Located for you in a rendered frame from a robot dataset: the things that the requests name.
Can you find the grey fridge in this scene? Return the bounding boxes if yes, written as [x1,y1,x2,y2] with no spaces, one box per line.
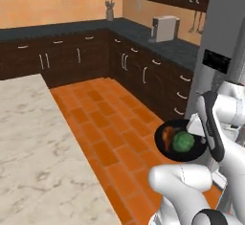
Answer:
[184,0,245,217]

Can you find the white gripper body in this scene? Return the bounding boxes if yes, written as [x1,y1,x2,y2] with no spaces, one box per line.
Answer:
[186,113,208,138]

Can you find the grey kitchen utensils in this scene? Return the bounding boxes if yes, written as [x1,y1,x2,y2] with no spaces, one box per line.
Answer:
[104,0,116,11]

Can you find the white coffee machine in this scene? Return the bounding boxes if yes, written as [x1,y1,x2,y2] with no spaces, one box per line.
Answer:
[147,14,181,44]

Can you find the grey hanging spatula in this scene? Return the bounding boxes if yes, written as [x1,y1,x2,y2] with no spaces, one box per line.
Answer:
[195,11,206,34]

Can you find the dark wood base cupboards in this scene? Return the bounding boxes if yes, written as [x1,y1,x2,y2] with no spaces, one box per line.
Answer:
[0,28,194,123]

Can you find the green broccoli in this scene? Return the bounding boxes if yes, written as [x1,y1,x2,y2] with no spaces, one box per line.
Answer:
[171,130,196,153]

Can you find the grey hanging ladle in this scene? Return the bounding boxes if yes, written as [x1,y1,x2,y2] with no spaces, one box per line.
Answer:
[188,11,196,34]

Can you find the grey utensil pot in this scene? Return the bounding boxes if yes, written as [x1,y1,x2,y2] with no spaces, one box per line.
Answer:
[105,8,115,22]

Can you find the black bowl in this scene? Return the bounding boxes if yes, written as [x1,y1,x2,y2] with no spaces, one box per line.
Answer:
[153,119,209,163]

